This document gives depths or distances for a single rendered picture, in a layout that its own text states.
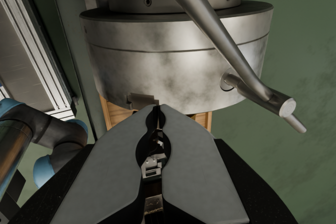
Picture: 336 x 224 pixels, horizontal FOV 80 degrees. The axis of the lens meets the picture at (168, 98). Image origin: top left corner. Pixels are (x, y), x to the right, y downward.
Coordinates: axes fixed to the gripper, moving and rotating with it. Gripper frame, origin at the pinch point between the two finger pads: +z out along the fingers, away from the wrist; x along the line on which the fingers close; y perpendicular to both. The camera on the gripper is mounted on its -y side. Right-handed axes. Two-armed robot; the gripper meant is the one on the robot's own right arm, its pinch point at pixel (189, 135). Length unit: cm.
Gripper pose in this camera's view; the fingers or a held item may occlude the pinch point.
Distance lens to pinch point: 52.0
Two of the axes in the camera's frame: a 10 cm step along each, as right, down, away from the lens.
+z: 9.7, -1.6, 2.0
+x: 2.6, 4.6, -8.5
